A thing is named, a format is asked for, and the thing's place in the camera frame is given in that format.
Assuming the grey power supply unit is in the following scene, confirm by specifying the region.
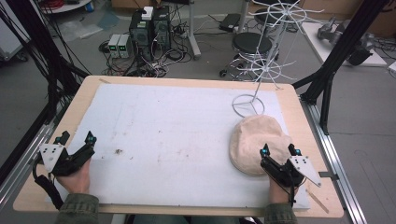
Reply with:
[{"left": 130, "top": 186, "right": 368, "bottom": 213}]
[
  {"left": 106, "top": 34, "right": 121, "bottom": 59},
  {"left": 117, "top": 34, "right": 134, "bottom": 59}
]

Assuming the tangle of floor cables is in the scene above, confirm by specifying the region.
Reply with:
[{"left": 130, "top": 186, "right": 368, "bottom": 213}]
[{"left": 98, "top": 12, "right": 195, "bottom": 78}]

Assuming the person's right hand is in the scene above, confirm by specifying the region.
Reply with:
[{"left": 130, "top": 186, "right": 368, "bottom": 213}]
[{"left": 268, "top": 177, "right": 300, "bottom": 206}]

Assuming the white board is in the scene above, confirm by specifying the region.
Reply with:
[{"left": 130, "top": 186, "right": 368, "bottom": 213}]
[{"left": 300, "top": 21, "right": 388, "bottom": 68}]

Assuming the thin wooden stick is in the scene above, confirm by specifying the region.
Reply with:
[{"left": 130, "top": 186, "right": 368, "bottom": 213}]
[{"left": 305, "top": 189, "right": 330, "bottom": 215}]

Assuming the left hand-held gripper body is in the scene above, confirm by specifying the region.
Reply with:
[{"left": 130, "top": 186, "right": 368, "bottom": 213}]
[{"left": 38, "top": 143, "right": 95, "bottom": 177}]

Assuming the black flat device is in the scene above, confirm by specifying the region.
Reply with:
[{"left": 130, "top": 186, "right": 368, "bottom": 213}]
[{"left": 218, "top": 12, "right": 242, "bottom": 33}]

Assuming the beige hat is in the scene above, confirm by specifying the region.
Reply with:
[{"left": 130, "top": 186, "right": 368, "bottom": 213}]
[{"left": 228, "top": 114, "right": 294, "bottom": 177}]

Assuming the white foam mat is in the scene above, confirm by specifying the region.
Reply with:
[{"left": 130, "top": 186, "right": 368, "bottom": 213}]
[{"left": 46, "top": 83, "right": 311, "bottom": 211}]

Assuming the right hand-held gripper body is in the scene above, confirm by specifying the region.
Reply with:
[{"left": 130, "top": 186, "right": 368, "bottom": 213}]
[{"left": 260, "top": 154, "right": 322, "bottom": 189}]

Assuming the clear plastic sheet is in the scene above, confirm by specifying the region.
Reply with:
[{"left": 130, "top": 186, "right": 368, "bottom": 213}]
[{"left": 57, "top": 10, "right": 120, "bottom": 41}]

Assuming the black round stool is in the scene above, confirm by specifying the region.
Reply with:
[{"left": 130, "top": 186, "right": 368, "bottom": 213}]
[
  {"left": 219, "top": 32, "right": 281, "bottom": 79},
  {"left": 253, "top": 7, "right": 283, "bottom": 27}
]

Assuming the black computer tower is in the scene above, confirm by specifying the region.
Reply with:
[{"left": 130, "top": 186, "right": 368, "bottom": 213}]
[
  {"left": 151, "top": 5, "right": 173, "bottom": 51},
  {"left": 128, "top": 9, "right": 154, "bottom": 62}
]

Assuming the person's left hand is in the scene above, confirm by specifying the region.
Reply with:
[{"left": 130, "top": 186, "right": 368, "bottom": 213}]
[{"left": 55, "top": 158, "right": 93, "bottom": 195}]

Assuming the grey metal table leg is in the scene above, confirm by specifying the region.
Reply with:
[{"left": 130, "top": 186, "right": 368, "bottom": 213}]
[{"left": 186, "top": 0, "right": 203, "bottom": 61}]

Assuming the white wire hat rack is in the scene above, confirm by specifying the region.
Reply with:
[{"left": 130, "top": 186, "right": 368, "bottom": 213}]
[{"left": 232, "top": 0, "right": 326, "bottom": 119}]

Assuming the aluminium rail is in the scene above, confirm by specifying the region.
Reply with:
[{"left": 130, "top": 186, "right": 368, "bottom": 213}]
[
  {"left": 299, "top": 98, "right": 369, "bottom": 224},
  {"left": 0, "top": 122, "right": 64, "bottom": 204}
]

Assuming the black frame strut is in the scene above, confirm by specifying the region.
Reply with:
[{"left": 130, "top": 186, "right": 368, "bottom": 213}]
[
  {"left": 0, "top": 0, "right": 92, "bottom": 125},
  {"left": 291, "top": 0, "right": 390, "bottom": 136}
]

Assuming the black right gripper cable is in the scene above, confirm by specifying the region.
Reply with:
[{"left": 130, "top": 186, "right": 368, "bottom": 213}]
[{"left": 288, "top": 174, "right": 307, "bottom": 209}]

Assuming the white box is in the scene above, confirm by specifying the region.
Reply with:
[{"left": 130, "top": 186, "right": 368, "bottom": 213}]
[{"left": 141, "top": 6, "right": 155, "bottom": 21}]

